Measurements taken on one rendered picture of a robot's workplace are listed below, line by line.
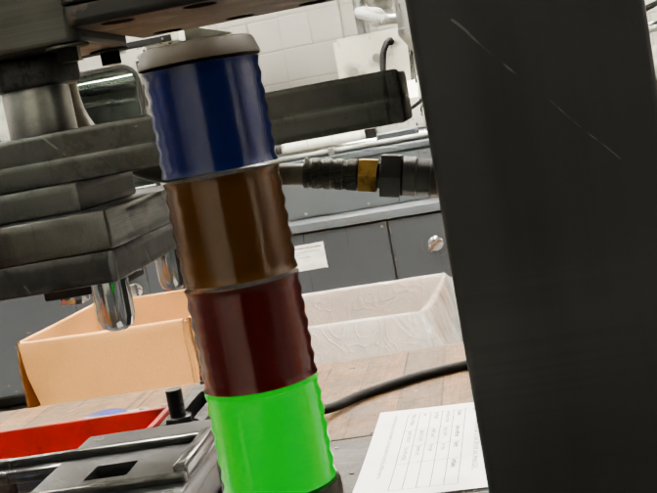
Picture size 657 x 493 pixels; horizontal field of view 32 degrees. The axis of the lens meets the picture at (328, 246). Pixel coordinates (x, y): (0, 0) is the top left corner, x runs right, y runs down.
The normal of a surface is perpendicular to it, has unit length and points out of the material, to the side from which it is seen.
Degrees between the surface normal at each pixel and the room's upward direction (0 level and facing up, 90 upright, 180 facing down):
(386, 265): 90
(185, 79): 76
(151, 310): 93
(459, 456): 1
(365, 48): 90
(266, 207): 104
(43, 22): 90
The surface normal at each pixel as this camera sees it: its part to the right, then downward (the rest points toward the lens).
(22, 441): -0.11, 0.14
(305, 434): 0.59, -0.27
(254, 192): 0.58, 0.23
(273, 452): 0.11, 0.34
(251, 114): 0.77, 0.18
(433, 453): -0.17, -0.98
